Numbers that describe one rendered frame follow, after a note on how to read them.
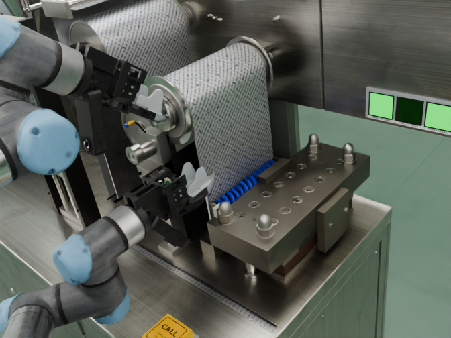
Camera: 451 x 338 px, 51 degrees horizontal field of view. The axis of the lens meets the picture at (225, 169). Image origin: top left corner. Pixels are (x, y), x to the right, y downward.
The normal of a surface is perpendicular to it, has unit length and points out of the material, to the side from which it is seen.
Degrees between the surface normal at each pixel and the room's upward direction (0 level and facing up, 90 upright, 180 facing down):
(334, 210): 90
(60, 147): 90
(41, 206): 0
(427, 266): 0
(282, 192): 0
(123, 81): 90
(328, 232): 90
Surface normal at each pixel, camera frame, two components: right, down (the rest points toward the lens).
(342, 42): -0.66, 0.47
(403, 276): -0.13, -0.84
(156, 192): 0.73, 0.27
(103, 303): 0.22, 0.46
